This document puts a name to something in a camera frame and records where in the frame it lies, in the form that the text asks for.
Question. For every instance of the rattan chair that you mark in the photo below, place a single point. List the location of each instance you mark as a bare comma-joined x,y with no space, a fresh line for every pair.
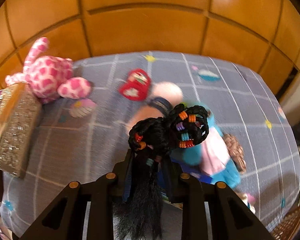
289,226

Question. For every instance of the wooden wardrobe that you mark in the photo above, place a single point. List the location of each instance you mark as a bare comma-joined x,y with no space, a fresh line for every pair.
263,35

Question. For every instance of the silver embossed tissue box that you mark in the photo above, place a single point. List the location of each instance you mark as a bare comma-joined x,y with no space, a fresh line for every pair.
19,114

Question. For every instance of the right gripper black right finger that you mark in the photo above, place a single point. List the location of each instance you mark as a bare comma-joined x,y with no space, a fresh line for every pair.
217,212

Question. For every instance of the blue plush bear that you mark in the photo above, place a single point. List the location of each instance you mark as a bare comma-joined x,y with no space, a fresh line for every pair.
209,161

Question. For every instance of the pink white spotted plush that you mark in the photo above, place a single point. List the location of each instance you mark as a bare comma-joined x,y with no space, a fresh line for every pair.
50,77

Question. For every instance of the red small sock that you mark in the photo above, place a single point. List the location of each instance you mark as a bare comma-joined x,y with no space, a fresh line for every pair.
137,85

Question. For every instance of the pink towel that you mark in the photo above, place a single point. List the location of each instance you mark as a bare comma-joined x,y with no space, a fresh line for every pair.
163,98

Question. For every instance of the white socks blue band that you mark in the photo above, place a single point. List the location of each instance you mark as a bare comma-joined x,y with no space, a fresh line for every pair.
248,200

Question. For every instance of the brown satin scrunchie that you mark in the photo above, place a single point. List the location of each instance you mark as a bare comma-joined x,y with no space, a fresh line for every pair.
236,152

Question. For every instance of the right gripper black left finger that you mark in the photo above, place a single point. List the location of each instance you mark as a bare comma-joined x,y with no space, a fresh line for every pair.
84,211

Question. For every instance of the black braided hair wig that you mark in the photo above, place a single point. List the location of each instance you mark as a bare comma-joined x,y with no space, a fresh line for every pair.
150,140

